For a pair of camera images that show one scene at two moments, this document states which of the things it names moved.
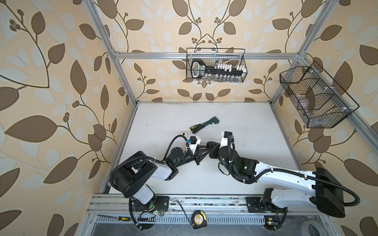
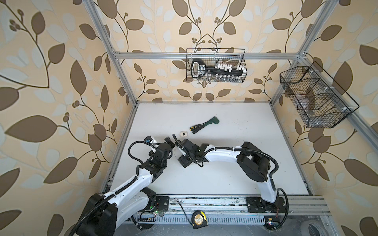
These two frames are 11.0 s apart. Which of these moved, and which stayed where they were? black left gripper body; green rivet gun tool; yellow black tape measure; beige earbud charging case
Moved: black left gripper body
Stayed: beige earbud charging case; yellow black tape measure; green rivet gun tool
